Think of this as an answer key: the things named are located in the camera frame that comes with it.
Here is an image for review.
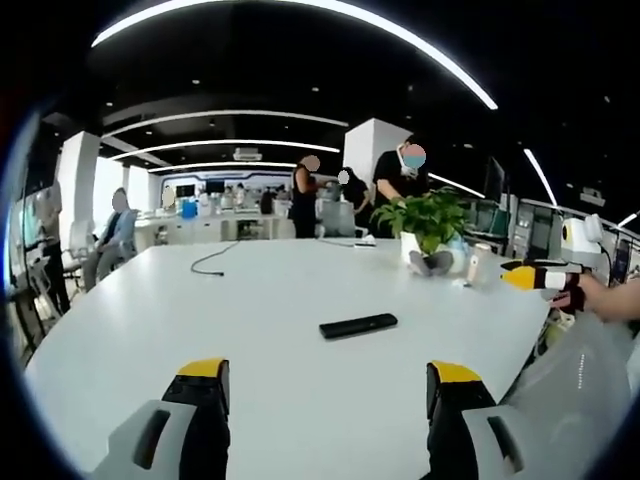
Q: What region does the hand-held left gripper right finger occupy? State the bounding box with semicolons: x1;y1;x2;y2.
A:
422;359;541;480

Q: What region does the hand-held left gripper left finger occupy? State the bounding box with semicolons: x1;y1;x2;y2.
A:
92;357;232;480

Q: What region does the black remote control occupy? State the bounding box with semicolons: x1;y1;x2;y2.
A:
319;313;399;341

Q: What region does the person's right hand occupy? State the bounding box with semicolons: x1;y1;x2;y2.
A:
579;273;617;322

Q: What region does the blue white packet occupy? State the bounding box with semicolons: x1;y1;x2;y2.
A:
443;236;472;274

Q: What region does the grey plush toy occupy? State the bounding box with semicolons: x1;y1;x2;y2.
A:
408;249;454;277

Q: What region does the dark monitor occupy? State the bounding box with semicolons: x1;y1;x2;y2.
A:
481;156;507;202

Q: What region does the green potted plant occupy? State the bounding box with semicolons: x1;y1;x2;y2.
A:
370;186;472;266

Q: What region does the clear plastic bag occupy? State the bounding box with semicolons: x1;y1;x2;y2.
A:
497;309;640;480

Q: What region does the grey office chair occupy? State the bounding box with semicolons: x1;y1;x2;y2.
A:
317;196;357;239

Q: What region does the white office chair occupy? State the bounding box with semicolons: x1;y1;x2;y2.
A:
62;218;99;284

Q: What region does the long curved ceiling light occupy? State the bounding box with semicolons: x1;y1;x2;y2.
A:
90;0;500;111

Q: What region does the black cable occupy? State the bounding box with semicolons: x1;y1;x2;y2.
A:
190;240;242;278

